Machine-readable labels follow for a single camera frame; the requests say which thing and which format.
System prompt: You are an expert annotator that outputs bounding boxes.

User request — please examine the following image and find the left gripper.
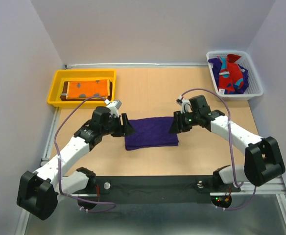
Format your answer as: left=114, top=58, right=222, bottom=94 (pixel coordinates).
left=101, top=113, right=136, bottom=137

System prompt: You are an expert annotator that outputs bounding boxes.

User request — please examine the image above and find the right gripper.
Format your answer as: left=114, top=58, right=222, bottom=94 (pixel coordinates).
left=167, top=110, right=200, bottom=134

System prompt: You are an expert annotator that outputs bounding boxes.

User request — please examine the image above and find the purple towel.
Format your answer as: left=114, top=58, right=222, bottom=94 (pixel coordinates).
left=208, top=57, right=249, bottom=93
left=125, top=117, right=179, bottom=151

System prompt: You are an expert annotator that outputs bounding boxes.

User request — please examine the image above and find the orange towel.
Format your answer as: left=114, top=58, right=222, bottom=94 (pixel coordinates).
left=66, top=78, right=111, bottom=100

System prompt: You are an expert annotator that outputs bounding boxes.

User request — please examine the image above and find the brown towel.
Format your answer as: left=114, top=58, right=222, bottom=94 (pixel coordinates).
left=59, top=80, right=114, bottom=101

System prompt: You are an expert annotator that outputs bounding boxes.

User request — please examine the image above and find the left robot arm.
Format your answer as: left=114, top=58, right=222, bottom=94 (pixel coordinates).
left=17, top=107, right=135, bottom=220

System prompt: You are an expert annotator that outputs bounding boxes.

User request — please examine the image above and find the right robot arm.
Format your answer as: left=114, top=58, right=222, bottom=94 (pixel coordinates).
left=169, top=95, right=286, bottom=191

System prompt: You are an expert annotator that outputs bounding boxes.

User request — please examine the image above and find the red blue towel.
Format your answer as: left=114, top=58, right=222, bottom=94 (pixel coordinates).
left=218, top=54, right=245, bottom=94

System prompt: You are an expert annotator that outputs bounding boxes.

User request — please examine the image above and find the yellow plastic tray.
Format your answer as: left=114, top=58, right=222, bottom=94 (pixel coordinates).
left=47, top=69, right=117, bottom=109

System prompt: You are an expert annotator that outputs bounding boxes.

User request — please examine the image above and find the white plastic basket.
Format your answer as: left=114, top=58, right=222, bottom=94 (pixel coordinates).
left=206, top=50, right=263, bottom=101

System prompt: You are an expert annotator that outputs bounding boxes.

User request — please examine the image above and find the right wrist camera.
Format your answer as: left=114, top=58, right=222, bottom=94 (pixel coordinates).
left=176, top=95, right=191, bottom=114

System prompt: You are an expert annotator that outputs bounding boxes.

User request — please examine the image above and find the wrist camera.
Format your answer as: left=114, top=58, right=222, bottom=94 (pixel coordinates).
left=104, top=99, right=122, bottom=116
left=176, top=95, right=191, bottom=114

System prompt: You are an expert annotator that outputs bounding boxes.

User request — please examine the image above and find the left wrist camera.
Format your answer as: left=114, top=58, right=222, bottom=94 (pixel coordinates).
left=104, top=99, right=122, bottom=116

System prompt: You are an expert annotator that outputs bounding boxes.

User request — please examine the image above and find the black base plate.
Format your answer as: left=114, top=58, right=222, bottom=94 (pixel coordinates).
left=67, top=175, right=241, bottom=212

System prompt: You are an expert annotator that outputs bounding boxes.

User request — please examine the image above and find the aluminium frame rail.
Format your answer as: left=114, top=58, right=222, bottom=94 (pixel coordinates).
left=54, top=171, right=286, bottom=195

